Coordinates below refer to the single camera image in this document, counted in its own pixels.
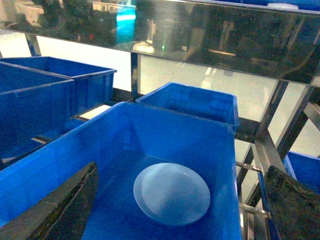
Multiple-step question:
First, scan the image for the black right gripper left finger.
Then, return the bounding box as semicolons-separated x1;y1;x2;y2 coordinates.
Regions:
0;161;99;240

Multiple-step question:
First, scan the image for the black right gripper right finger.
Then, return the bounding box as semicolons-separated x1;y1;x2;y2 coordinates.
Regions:
264;166;320;240

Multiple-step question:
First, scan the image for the light blue round tray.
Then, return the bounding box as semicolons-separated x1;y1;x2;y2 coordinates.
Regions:
133;162;211;227

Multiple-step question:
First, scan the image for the blue bin on right shelf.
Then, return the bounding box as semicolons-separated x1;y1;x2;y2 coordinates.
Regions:
259;151;320;240

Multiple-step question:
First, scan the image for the blue bin on shelf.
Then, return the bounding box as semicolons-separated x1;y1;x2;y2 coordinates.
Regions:
259;151;320;240
0;102;241;240
0;63;74;158

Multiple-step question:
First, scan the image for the blue bin front on shelf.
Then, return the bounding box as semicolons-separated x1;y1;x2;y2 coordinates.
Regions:
0;102;241;240

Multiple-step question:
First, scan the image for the blue bin middle on shelf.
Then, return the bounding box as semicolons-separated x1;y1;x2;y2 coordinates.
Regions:
0;63;74;158

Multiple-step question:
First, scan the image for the blue bin rear right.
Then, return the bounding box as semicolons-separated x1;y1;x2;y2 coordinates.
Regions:
135;82;240;131

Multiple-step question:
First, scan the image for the blue bin rear left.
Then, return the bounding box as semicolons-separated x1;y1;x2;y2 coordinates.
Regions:
0;56;117;116

